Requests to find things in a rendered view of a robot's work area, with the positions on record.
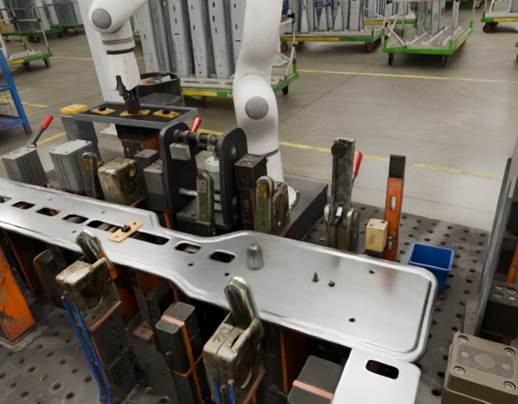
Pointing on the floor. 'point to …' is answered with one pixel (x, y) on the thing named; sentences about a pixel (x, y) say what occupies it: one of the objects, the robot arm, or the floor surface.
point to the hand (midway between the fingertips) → (133, 105)
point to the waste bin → (160, 89)
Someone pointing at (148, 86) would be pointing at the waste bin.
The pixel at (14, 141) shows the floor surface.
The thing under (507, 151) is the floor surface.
